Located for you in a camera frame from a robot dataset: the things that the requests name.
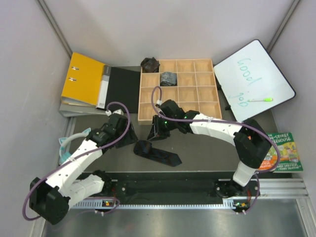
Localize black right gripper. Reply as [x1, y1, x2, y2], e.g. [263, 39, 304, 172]
[148, 115, 177, 142]

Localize brown blue striped tie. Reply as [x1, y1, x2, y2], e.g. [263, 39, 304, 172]
[133, 140, 182, 167]

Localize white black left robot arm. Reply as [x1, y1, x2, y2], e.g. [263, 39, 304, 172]
[25, 110, 133, 225]

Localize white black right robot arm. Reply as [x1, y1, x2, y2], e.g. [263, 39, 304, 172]
[148, 99, 272, 196]

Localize dark grey table mat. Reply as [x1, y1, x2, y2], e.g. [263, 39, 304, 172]
[74, 66, 292, 173]

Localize black folder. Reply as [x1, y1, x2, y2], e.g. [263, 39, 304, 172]
[96, 65, 140, 114]

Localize rolled grey tie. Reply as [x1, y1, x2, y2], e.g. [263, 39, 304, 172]
[160, 72, 177, 86]

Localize wooden compartment tray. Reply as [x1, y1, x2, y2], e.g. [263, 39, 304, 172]
[138, 58, 222, 125]

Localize rolled dark brown tie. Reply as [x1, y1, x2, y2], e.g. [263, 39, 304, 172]
[140, 57, 160, 73]

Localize teal cat ear headphones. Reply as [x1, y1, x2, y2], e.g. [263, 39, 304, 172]
[59, 127, 91, 165]

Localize grey folder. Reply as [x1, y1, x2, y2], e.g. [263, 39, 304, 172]
[59, 103, 112, 118]

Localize white whiteboard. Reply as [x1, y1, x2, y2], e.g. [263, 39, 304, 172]
[214, 39, 296, 121]

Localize green marker pen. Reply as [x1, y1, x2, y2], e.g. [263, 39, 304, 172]
[248, 98, 274, 102]

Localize orange treehouse book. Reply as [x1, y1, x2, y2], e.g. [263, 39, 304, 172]
[258, 146, 277, 170]

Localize green treehouse book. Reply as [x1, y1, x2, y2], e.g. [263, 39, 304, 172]
[267, 132, 303, 173]

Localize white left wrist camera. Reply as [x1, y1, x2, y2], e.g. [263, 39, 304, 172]
[105, 109, 124, 117]

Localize yellow ring binder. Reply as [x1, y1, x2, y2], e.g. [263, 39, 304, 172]
[61, 52, 105, 107]

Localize grey slotted cable duct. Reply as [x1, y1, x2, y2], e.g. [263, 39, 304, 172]
[72, 198, 248, 210]

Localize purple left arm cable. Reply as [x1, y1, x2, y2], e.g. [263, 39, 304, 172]
[22, 102, 131, 221]

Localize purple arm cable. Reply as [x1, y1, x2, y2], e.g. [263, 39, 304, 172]
[151, 85, 281, 214]
[22, 102, 131, 221]

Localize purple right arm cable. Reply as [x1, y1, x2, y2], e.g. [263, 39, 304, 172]
[151, 85, 281, 214]

